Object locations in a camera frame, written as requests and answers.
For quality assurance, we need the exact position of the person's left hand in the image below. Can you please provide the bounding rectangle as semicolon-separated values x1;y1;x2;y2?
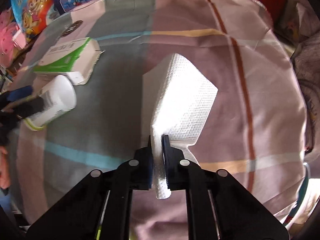
0;146;11;189

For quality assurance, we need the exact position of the pink butterfly toy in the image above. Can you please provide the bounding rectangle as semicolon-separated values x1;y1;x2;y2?
0;7;27;68

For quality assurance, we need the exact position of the white paper towel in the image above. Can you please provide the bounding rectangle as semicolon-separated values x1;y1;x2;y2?
140;53;218;199

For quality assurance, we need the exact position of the mauve cloth covered furniture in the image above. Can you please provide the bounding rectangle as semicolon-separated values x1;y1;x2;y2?
275;0;319;159

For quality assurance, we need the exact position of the Paw Patrol gift bag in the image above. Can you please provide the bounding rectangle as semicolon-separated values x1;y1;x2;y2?
11;0;54;42

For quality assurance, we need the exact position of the pink plaid tablecloth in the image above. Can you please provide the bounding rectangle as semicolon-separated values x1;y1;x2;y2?
9;0;306;239

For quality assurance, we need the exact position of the green white pancake box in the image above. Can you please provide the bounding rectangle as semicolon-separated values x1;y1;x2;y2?
33;37;103;86

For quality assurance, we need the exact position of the white green yogurt bottle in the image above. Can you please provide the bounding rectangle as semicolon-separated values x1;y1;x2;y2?
24;75;76;131

